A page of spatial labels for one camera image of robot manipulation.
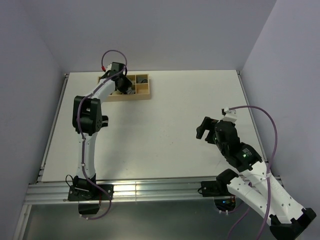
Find white black-striped sock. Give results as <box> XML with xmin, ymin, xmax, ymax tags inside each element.
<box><xmin>125</xmin><ymin>87</ymin><xmax>136</xmax><ymax>95</ymax></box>

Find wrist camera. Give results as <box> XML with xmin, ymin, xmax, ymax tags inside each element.
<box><xmin>221</xmin><ymin>107</ymin><xmax>238</xmax><ymax>124</ymax></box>
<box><xmin>110</xmin><ymin>62</ymin><xmax>125</xmax><ymax>75</ymax></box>

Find dark grey rolled socks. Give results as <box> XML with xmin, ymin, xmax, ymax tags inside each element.
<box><xmin>135</xmin><ymin>75</ymin><xmax>149</xmax><ymax>84</ymax></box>

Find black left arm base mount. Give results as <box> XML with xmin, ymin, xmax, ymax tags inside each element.
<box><xmin>67</xmin><ymin>184</ymin><xmax>114</xmax><ymax>202</ymax></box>

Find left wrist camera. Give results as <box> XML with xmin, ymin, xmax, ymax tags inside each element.
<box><xmin>110</xmin><ymin>62</ymin><xmax>125</xmax><ymax>75</ymax></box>

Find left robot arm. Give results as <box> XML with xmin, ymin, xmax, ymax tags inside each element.
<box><xmin>72</xmin><ymin>71</ymin><xmax>133</xmax><ymax>200</ymax></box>

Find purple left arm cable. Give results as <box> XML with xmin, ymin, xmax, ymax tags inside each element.
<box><xmin>75</xmin><ymin>49</ymin><xmax>129</xmax><ymax>221</ymax></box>

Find wooden compartment box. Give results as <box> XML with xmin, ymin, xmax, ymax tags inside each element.
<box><xmin>104</xmin><ymin>73</ymin><xmax>151</xmax><ymax>102</ymax></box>

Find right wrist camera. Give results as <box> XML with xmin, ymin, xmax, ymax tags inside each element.
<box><xmin>221</xmin><ymin>107</ymin><xmax>238</xmax><ymax>124</ymax></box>

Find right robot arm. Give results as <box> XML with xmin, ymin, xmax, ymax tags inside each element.
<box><xmin>196</xmin><ymin>116</ymin><xmax>317</xmax><ymax>240</ymax></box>

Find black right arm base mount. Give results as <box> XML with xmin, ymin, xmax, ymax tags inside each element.
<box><xmin>197</xmin><ymin>180</ymin><xmax>232</xmax><ymax>197</ymax></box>

